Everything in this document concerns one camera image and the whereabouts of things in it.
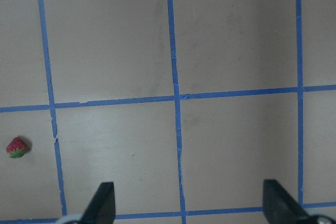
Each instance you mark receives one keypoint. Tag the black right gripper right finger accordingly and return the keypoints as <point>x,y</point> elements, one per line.
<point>279,207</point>

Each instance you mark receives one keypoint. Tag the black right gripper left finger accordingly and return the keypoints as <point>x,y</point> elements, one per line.
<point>101,208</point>

